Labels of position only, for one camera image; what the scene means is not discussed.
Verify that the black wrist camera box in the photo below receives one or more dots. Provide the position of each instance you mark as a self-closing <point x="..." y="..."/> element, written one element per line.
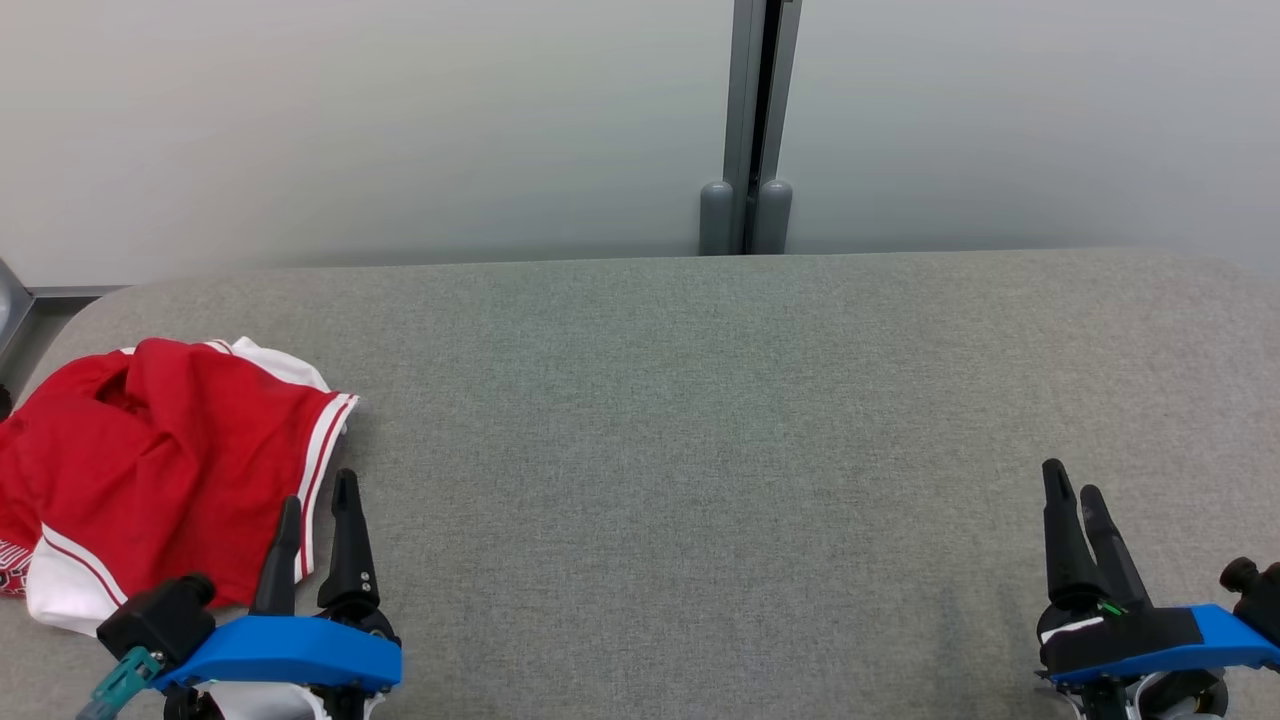
<point x="1260" y="600"/>
<point x="155" y="620"/>

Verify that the silver metal frame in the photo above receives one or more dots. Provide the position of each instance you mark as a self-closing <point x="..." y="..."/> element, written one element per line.
<point x="10" y="310"/>

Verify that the red shorts with white stripe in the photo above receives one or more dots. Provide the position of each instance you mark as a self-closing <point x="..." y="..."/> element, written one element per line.
<point x="10" y="570"/>

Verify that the black caster wheel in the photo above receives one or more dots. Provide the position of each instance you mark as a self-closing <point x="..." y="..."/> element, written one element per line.
<point x="4" y="402"/>

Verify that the red white-striped Bulls jersey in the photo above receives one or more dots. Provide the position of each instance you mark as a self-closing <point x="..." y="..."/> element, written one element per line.
<point x="210" y="470"/>

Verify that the grey partition post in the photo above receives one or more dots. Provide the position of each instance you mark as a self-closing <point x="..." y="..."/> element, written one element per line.
<point x="742" y="100"/>

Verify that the grey partition base rail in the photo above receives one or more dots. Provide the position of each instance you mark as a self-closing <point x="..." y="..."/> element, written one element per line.
<point x="80" y="292"/>

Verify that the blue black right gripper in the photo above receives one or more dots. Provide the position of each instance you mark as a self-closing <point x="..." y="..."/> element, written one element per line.
<point x="1140" y="640"/>

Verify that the grey cylindrical post cap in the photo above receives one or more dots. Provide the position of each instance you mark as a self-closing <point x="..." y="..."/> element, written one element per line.
<point x="716" y="220"/>
<point x="773" y="220"/>

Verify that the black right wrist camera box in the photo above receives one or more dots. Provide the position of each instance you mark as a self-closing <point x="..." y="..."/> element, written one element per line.
<point x="1260" y="600"/>

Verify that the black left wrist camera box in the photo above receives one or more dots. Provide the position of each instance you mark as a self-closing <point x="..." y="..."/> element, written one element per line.
<point x="155" y="620"/>

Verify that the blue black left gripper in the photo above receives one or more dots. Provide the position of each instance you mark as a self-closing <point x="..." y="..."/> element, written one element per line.
<point x="290" y="650"/>

